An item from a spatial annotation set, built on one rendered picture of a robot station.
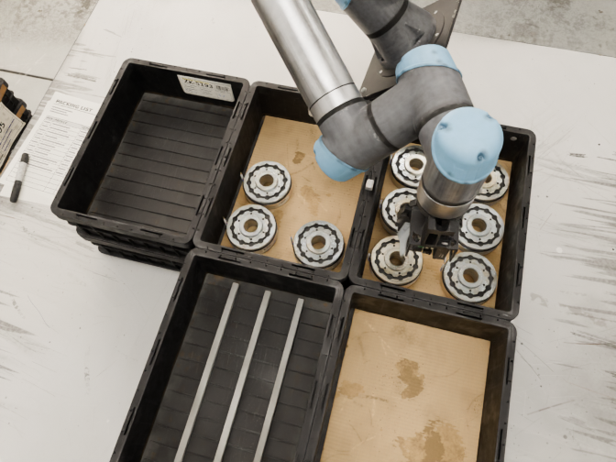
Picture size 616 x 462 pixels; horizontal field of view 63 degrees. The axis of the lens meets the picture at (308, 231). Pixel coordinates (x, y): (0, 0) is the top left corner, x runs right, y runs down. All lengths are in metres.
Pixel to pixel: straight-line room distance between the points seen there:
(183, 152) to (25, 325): 0.53
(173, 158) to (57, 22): 1.82
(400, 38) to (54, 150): 0.91
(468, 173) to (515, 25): 2.11
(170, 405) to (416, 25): 0.92
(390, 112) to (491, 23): 2.02
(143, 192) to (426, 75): 0.72
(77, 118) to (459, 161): 1.15
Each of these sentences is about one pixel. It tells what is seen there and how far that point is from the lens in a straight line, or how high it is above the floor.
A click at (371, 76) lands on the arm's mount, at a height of 0.82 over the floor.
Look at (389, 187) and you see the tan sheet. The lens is 1.11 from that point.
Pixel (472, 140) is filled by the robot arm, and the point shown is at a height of 1.32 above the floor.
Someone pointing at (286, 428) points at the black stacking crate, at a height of 0.83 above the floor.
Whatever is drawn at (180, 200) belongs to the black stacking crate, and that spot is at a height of 0.83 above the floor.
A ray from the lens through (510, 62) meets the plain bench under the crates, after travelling 1.54.
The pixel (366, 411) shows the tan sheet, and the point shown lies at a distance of 0.97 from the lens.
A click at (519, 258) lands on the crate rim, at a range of 0.98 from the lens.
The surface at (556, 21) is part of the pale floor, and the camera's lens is 2.76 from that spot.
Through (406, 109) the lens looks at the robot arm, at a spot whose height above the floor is 1.27.
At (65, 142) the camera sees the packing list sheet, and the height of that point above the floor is 0.70.
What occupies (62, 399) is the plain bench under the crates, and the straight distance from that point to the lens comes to 1.24.
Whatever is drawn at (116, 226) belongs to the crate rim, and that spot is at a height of 0.93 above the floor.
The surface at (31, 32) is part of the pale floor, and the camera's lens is 2.95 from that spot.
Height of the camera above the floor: 1.80
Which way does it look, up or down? 66 degrees down
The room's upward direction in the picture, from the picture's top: 7 degrees counter-clockwise
